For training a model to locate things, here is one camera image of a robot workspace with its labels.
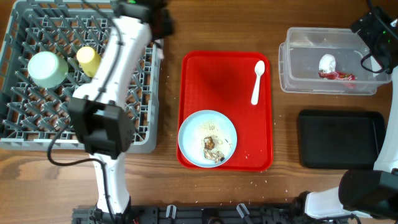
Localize white plastic fork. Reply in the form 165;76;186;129
154;39;164;60

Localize red snack wrapper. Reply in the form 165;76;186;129
318;72;356;81

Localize light blue plastic bowl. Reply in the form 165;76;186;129
72;83;97;100

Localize brown food scraps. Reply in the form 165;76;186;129
203;136;224;163

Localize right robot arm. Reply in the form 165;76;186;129
279;4;397;222

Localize yellow plastic cup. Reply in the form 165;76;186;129
76;46;101;78

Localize green plastic bowl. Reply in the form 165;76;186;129
28;52;68;88

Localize grey plastic dishwasher rack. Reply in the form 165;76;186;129
0;0;164;154

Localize black plastic tray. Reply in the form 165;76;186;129
297;110;386;169

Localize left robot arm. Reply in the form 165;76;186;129
68;1;173;223

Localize white plastic spoon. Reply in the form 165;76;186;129
251;60;266;105

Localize clear plastic bin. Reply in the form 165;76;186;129
279;27;392;95

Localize red plastic serving tray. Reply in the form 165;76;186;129
178;51;273;172

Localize white tissue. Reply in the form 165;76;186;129
318;54;336;73

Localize light blue dinner plate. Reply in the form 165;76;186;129
178;110;238;168

